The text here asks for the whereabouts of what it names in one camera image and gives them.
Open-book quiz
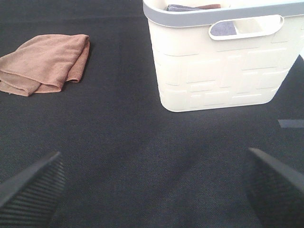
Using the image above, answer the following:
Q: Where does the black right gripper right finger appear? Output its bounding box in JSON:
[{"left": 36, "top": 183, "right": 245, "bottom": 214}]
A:
[{"left": 244, "top": 148, "right": 304, "bottom": 228}]

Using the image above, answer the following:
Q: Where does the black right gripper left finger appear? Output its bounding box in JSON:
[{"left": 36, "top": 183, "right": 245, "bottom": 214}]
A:
[{"left": 0, "top": 152, "right": 66, "bottom": 228}]

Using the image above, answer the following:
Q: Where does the brown towel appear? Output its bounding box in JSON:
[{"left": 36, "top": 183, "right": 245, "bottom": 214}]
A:
[{"left": 0, "top": 34, "right": 90, "bottom": 96}]

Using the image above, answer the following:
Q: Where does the grey tape mark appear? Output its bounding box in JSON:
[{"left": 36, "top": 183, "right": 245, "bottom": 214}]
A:
[{"left": 278, "top": 119, "right": 304, "bottom": 128}]

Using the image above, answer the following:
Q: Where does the white plastic laundry basket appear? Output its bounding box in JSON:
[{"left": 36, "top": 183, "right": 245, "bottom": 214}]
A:
[{"left": 143, "top": 0, "right": 304, "bottom": 112}]

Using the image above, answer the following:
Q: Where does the purple towel in basket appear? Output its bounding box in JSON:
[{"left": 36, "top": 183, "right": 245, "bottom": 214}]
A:
[{"left": 166, "top": 4, "right": 237, "bottom": 36}]

